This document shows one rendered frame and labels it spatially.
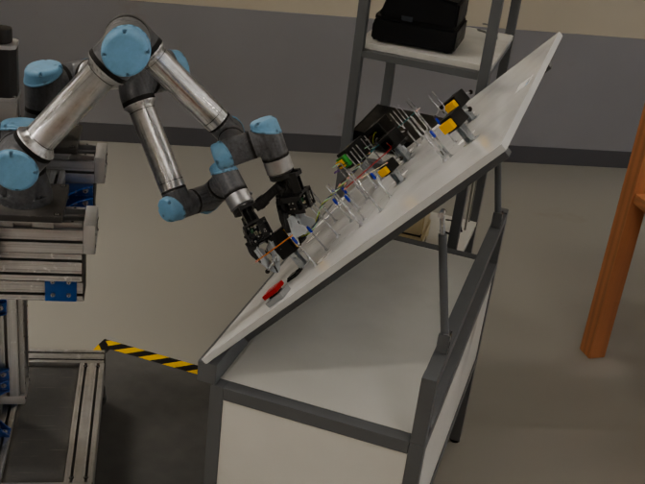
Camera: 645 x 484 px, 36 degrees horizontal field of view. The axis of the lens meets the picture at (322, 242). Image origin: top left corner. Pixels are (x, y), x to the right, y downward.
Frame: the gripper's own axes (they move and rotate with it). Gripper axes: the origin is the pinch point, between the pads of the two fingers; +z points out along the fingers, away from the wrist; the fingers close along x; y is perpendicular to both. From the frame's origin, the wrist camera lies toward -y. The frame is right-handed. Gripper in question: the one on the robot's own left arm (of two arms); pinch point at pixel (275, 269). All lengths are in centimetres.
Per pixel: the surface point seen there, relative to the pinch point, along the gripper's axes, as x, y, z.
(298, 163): 81, -322, -110
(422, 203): 30, 62, 13
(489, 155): 45, 75, 12
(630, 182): 164, -116, 16
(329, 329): 7.8, -18.1, 21.0
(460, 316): 38, 9, 37
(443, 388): 26, 2, 52
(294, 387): -11.6, 6.5, 32.8
